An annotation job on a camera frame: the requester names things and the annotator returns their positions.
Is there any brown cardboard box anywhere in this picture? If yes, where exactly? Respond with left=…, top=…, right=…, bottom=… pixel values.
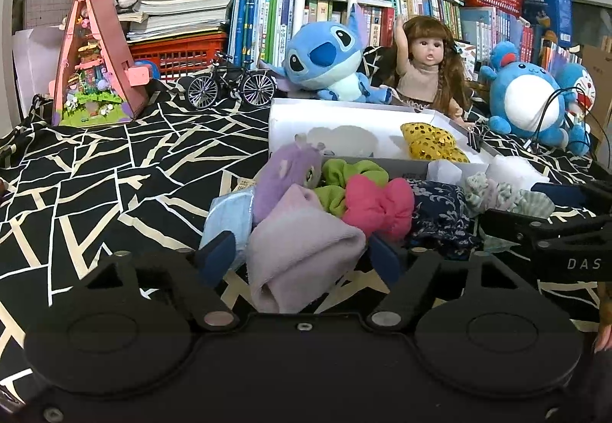
left=573, top=44, right=612, bottom=120

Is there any row of upright books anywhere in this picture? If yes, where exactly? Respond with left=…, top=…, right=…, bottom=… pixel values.
left=226, top=0, right=584, bottom=76

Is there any black cable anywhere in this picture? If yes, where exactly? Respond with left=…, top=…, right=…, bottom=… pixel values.
left=525, top=87, right=604, bottom=158

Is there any purple plush toy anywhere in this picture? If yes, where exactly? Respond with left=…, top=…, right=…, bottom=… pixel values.
left=252, top=141, right=325, bottom=224

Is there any blue cat plush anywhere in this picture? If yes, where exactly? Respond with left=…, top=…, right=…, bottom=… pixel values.
left=555, top=62, right=598, bottom=120

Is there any stack of flat books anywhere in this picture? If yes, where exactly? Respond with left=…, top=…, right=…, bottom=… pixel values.
left=116, top=0, right=235, bottom=44

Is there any light blue sock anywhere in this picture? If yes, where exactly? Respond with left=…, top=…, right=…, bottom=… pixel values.
left=199, top=191, right=255, bottom=264

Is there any white cardboard box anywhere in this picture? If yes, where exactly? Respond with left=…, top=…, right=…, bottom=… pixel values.
left=268, top=97, right=500, bottom=182

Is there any pink triangular house model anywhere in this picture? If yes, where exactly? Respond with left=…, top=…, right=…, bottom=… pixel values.
left=50, top=0, right=152, bottom=127

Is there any black patterned blanket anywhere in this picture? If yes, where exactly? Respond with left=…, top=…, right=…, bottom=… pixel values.
left=0, top=45, right=612, bottom=407

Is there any white fluffy cloth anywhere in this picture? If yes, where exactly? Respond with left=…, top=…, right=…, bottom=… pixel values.
left=484, top=154, right=552, bottom=192

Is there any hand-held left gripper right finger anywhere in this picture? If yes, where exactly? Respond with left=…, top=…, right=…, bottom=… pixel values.
left=366, top=234, right=534, bottom=330

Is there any pink scrunchie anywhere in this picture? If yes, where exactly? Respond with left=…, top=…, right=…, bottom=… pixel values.
left=341, top=176, right=416, bottom=243

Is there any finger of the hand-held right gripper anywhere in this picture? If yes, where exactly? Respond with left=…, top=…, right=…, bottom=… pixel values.
left=531, top=181, right=612, bottom=212
left=478, top=208, right=581, bottom=246

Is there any miniature black bicycle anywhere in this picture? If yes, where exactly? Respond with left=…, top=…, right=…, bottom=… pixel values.
left=186, top=50, right=279, bottom=111

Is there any lilac fleece cloth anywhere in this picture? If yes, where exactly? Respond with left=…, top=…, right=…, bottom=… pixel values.
left=247, top=185, right=368, bottom=315

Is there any person's right hand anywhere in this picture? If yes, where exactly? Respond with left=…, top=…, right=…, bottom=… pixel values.
left=594, top=320, right=612, bottom=353

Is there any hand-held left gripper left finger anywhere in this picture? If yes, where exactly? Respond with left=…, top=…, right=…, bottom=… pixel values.
left=81, top=232, right=240, bottom=330

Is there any long-haired doll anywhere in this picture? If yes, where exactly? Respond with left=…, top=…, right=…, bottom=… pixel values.
left=381, top=16, right=479, bottom=130

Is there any navy floral scrunchie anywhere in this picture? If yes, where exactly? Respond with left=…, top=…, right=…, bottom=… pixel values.
left=406, top=179, right=481, bottom=260

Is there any gold sequin bow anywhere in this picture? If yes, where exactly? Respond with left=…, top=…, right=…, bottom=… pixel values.
left=400, top=122, right=470, bottom=164

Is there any blue alien plush toy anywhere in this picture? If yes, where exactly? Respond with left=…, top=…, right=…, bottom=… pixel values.
left=259, top=3, right=394, bottom=107

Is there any black binder clip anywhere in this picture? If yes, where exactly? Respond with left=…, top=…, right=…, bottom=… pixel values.
left=465, top=125, right=485, bottom=153

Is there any round blue mouse plush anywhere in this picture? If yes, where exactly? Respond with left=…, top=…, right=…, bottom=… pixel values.
left=478, top=41, right=592, bottom=157

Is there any blue printed carton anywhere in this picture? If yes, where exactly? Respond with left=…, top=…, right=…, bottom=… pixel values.
left=520, top=0, right=573, bottom=47

